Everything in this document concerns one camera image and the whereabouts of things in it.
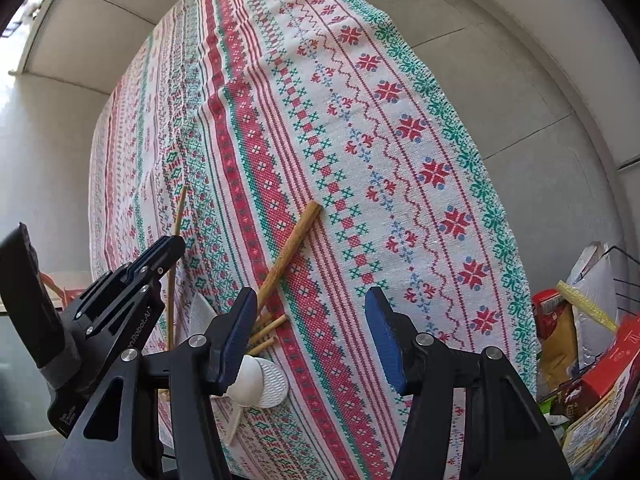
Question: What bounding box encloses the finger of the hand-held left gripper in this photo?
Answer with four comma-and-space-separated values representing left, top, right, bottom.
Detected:
125, 234, 187, 282

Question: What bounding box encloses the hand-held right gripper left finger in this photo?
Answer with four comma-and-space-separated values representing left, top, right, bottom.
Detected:
52, 287, 259, 480

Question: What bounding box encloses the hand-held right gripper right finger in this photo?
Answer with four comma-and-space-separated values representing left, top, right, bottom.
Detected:
364, 287, 573, 480

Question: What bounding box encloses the white paper napkin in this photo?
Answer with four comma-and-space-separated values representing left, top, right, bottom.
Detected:
185, 290, 221, 338

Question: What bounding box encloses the white plastic spoon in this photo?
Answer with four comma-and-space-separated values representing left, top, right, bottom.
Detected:
222, 355, 263, 446

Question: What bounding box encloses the white round textured dish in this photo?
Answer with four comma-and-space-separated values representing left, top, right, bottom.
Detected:
257, 360, 290, 409

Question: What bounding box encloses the small red packet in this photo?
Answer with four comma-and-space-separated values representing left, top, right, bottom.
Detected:
531, 287, 573, 331

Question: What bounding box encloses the brown paper bag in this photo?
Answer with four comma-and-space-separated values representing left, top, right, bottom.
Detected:
537, 305, 581, 396

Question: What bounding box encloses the dark brown packet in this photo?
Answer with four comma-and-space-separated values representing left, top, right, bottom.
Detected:
540, 375, 601, 416

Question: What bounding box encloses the yellow ribbed bar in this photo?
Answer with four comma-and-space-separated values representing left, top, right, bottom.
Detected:
556, 280, 620, 333

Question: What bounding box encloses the red green patterned tablecloth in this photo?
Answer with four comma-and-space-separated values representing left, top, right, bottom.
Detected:
87, 0, 538, 480

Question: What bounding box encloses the red cardboard box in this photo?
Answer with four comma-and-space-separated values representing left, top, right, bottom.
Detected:
580, 312, 640, 411

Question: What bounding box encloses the black wire basket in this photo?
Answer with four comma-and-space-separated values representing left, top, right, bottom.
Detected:
597, 246, 640, 321

